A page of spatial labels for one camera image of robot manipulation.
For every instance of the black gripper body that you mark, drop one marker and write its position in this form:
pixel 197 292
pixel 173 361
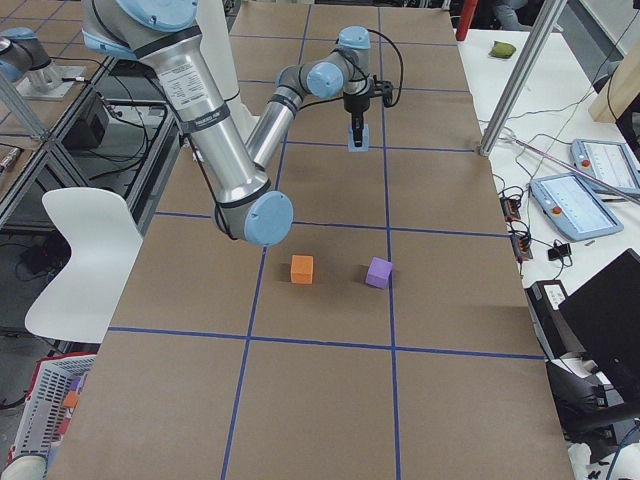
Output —
pixel 356 103

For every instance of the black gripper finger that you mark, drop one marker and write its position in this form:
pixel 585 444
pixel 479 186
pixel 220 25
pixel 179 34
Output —
pixel 357 131

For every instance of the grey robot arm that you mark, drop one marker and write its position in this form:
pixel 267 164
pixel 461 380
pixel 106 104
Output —
pixel 186 44

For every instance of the purple foam block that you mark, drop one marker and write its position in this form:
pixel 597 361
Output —
pixel 379 273

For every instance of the orange foam block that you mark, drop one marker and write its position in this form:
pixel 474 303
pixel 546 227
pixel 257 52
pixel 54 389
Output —
pixel 302 269

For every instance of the green bean bag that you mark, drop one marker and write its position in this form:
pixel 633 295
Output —
pixel 502 50

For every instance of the front teach pendant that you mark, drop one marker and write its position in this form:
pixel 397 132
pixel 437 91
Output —
pixel 574 208

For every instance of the teach pendant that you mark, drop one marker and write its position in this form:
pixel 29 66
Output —
pixel 574 208
pixel 610 162

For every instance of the rear teach pendant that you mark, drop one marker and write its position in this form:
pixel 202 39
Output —
pixel 610 162

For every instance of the black power box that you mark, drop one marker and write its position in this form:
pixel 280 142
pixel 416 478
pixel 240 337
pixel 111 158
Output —
pixel 88 130

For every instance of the white plastic chair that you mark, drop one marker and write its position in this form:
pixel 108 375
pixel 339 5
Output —
pixel 79 303

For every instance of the black laptop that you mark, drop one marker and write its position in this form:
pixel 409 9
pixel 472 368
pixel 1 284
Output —
pixel 604 316

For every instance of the black monitor stand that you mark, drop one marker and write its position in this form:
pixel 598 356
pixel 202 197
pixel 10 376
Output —
pixel 588 410

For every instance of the white plastic basket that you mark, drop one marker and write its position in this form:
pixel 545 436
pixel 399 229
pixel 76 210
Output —
pixel 43 409

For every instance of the aluminium frame post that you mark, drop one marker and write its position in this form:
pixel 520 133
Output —
pixel 537 38

